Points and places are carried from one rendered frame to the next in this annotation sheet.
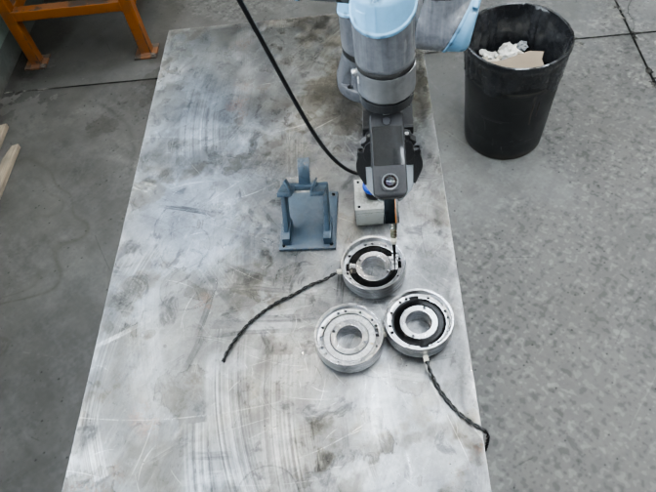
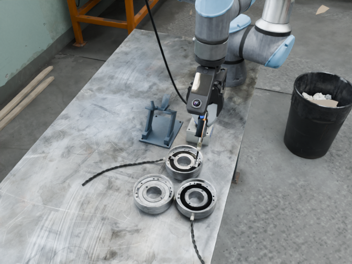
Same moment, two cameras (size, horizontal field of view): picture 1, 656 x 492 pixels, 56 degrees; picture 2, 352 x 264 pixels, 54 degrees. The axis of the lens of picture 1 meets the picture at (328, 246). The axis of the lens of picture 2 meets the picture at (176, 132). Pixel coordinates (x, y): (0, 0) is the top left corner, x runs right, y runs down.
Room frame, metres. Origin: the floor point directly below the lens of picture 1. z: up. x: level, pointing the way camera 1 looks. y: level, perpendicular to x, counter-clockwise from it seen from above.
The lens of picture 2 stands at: (-0.08, -0.15, 1.55)
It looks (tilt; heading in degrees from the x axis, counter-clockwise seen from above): 43 degrees down; 9
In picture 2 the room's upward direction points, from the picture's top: straight up
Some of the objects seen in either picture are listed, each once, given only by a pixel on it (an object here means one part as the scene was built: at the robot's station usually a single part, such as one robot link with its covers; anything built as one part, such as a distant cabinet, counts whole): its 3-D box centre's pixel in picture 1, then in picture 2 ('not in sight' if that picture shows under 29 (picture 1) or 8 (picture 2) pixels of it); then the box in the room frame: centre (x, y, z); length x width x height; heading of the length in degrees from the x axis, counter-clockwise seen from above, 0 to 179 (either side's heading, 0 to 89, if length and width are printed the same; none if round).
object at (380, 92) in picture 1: (383, 75); (209, 45); (0.63, -0.11, 1.15); 0.08 x 0.08 x 0.05
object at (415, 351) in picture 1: (418, 324); (196, 199); (0.44, -0.11, 0.82); 0.10 x 0.10 x 0.04
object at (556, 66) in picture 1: (509, 87); (315, 117); (1.57, -0.71, 0.21); 0.34 x 0.34 x 0.43
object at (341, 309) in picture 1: (349, 339); (154, 194); (0.44, -0.01, 0.82); 0.10 x 0.10 x 0.04
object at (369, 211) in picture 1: (375, 198); (200, 129); (0.70, -0.10, 0.82); 0.08 x 0.07 x 0.05; 172
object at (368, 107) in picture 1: (388, 118); (209, 74); (0.63, -0.11, 1.07); 0.09 x 0.08 x 0.12; 169
